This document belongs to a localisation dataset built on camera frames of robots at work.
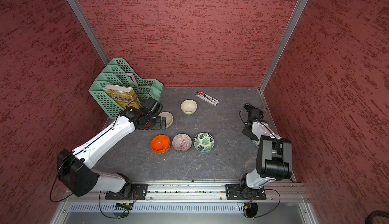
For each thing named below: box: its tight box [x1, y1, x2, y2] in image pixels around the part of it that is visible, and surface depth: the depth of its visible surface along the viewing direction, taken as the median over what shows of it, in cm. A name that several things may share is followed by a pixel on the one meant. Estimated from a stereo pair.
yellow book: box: [103, 84, 142, 109], surface depth 87 cm
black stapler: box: [243, 102, 256, 111], surface depth 109 cm
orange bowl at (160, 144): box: [150, 134, 171, 155], surface depth 87 cm
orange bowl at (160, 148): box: [149, 143, 171, 155], surface depth 85 cm
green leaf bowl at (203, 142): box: [193, 131, 215, 153], surface depth 91 cm
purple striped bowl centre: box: [171, 132, 192, 154], surface depth 89 cm
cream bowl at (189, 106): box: [180, 99, 198, 116], surface depth 106 cm
